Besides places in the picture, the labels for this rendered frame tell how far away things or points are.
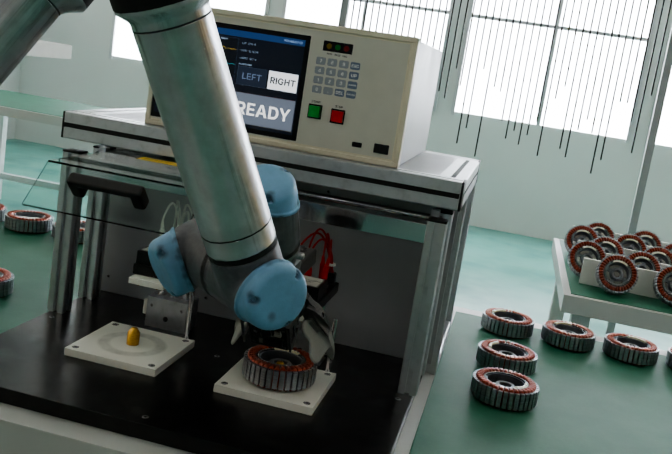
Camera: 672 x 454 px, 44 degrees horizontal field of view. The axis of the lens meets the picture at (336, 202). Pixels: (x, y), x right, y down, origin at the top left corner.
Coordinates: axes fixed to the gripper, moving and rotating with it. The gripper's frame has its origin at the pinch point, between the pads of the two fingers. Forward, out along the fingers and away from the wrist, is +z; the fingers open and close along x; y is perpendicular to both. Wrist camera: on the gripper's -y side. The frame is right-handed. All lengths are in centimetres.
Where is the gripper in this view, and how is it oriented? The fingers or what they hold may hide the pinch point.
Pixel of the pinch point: (286, 344)
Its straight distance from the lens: 127.2
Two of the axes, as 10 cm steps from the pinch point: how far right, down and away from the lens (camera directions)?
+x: 9.6, 1.8, -2.0
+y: -2.7, 6.6, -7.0
